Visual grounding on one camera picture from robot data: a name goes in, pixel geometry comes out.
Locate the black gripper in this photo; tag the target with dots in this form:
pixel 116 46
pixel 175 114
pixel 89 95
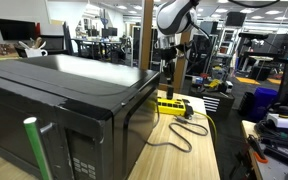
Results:
pixel 168 55

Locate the black power adapter plug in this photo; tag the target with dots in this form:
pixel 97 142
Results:
pixel 169 95

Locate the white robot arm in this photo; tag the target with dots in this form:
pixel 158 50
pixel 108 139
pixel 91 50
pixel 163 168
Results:
pixel 173 17

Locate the yellow black power strip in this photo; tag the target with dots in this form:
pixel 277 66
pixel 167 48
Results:
pixel 176 107

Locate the black microwave oven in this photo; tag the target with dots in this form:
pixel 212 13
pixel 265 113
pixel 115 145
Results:
pixel 94 117

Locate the blue trash bin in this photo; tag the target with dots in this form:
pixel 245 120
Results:
pixel 263 97

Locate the white mug with utensils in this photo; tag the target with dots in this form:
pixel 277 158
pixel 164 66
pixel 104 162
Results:
pixel 37 50

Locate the green white pole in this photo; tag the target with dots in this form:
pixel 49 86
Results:
pixel 34 136

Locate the orange handled tool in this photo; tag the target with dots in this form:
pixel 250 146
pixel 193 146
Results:
pixel 257 151

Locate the wall mounted black television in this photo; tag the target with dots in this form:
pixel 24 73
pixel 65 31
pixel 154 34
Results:
pixel 17 30

